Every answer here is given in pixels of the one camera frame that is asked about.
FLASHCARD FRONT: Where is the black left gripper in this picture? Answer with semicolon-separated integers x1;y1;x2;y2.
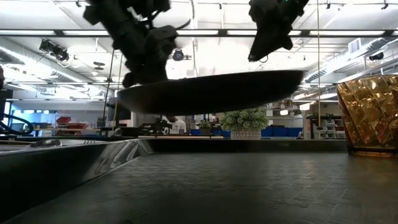
82;1;167;88

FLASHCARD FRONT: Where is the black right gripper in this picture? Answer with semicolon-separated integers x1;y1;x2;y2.
248;0;307;62

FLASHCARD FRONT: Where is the black round plate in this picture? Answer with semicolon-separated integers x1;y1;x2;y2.
117;70;304;116

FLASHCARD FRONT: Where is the amber faceted glass cup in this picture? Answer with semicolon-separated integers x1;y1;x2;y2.
336;74;398;157

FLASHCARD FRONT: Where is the shiny metal spoon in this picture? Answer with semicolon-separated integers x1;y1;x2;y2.
29;139;63;149

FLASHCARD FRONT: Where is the black plastic tray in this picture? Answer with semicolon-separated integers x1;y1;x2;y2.
0;138;398;224

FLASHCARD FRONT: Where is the black monitor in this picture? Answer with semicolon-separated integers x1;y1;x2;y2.
107;98;131;121

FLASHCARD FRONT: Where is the person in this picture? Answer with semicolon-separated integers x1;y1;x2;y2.
166;115;187;135

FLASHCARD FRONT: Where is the thin brass vertical pole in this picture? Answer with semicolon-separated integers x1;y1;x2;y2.
316;0;322;138

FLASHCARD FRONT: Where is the small background potted plant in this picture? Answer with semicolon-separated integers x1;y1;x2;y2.
198;120;213;136

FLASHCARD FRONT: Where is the green potted plant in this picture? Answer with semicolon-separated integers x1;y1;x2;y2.
220;108;270;140

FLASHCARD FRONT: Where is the blue storage bin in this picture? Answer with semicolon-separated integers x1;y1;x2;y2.
261;126;304;138

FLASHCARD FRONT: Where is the shelf with storage bins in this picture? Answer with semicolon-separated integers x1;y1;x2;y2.
306;114;346;140

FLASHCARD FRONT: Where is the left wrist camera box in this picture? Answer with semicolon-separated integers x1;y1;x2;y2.
145;25;178;63

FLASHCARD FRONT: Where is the thin dark hanging cable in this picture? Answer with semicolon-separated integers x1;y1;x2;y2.
103;49;116;134

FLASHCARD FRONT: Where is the overhead frame bar with lights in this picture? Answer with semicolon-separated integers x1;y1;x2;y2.
0;28;398;37

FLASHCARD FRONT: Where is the black cable loop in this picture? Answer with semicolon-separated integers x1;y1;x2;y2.
0;113;34;136

